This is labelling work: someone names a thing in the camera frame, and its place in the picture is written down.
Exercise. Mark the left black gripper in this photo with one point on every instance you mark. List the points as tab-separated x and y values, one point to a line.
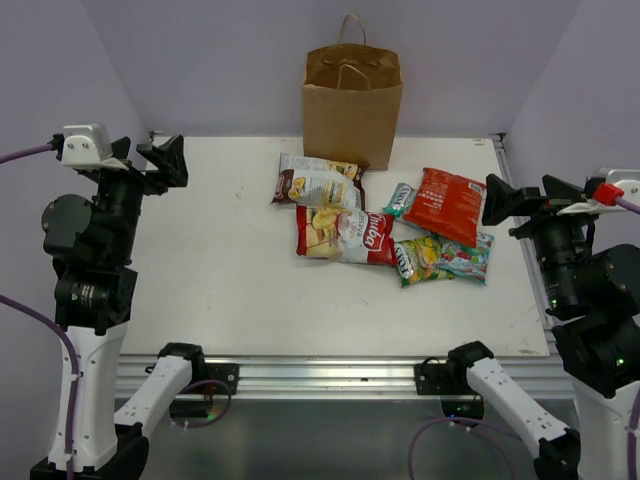
167	158

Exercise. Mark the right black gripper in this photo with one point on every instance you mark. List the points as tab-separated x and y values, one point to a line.
502	198

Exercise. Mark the red orange snack bag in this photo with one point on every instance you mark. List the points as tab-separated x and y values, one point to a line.
449	205

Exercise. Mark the brown white chips bag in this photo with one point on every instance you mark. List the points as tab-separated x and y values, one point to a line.
312	181

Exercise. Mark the red cassava chips bag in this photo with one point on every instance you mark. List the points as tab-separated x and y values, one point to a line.
345	235

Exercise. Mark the brown paper bag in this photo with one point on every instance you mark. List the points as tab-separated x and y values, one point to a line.
351	96

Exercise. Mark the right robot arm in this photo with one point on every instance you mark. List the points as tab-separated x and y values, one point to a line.
594	298

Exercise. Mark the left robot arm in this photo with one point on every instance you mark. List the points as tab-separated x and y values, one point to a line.
90	242

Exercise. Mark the teal red Fox's candy bag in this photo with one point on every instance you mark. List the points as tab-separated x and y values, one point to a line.
470	263

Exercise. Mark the mint green Fox's candy bag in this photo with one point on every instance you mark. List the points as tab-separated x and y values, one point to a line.
401	200

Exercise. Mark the yellow green Fox's candy bag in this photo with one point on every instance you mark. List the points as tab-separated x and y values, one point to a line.
417	261

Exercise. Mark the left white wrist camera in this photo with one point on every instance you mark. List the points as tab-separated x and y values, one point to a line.
88	147

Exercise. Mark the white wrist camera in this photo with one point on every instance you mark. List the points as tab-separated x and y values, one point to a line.
88	147
610	190

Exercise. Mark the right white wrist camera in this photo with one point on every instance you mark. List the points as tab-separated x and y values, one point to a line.
610	190

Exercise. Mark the aluminium right side rail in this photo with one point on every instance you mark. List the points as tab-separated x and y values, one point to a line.
538	324

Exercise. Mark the aluminium rail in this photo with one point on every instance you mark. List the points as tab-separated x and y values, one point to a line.
538	324
372	378

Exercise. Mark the aluminium front rail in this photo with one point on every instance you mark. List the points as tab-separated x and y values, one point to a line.
372	378

